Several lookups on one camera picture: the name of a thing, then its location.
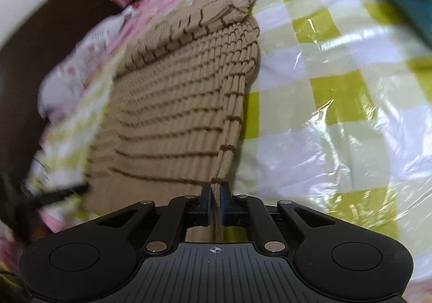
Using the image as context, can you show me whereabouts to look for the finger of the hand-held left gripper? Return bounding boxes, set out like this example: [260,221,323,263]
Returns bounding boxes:
[25,184,89,212]

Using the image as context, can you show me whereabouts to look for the dark wooden headboard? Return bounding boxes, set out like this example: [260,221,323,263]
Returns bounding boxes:
[0,0,125,162]

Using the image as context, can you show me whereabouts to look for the beige striped knit sweater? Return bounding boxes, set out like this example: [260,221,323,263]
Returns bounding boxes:
[83,0,262,243]

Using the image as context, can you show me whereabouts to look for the grey pillow with pink dots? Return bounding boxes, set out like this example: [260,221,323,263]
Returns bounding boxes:
[39,13,134,116]

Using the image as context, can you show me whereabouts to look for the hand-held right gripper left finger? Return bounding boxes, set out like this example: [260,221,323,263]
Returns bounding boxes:
[96,185,215,255]

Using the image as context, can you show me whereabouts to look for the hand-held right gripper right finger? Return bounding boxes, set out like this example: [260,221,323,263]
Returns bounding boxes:
[216,182,335,255]

